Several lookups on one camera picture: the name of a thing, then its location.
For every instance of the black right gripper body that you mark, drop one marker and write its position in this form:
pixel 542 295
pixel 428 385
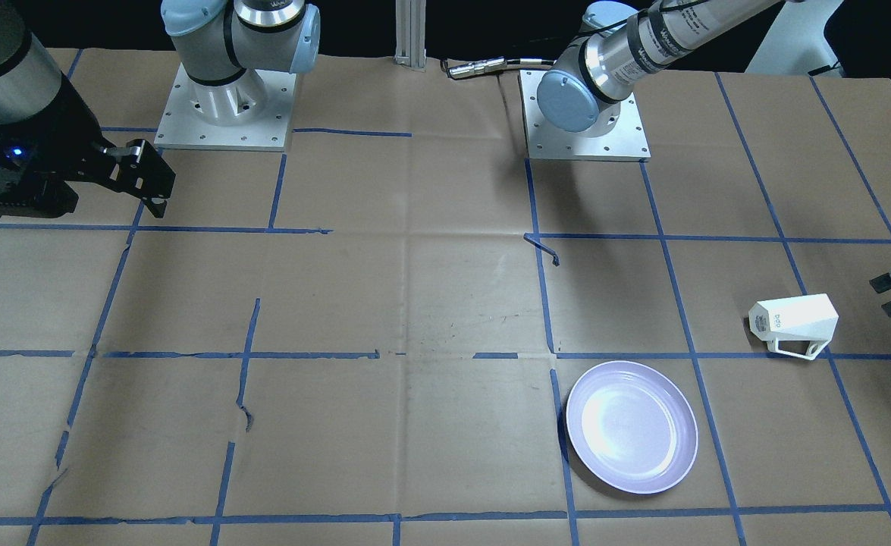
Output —
pixel 73 129

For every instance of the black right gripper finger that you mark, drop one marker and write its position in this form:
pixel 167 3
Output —
pixel 156 206

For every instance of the white angular mug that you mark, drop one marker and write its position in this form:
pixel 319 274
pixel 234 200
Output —
pixel 794 326

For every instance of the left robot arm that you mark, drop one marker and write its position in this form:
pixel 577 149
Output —
pixel 780 159

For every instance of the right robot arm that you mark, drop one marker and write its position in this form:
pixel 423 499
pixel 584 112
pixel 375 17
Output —
pixel 218 41

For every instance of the lavender round plate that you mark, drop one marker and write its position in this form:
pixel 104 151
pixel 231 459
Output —
pixel 632 427

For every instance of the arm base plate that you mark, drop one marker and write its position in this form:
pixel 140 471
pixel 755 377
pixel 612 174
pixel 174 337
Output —
pixel 253 114
pixel 563 121

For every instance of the aluminium frame post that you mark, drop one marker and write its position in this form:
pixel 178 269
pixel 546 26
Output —
pixel 409 28

